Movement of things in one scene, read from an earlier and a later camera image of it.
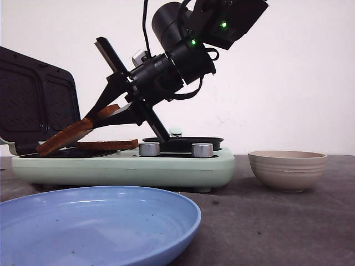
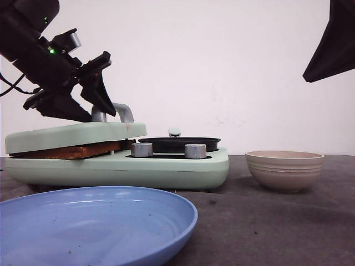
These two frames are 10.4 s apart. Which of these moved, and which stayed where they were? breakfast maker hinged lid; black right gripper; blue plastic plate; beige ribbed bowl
Moved: black right gripper; breakfast maker hinged lid
Stayed: blue plastic plate; beige ribbed bowl
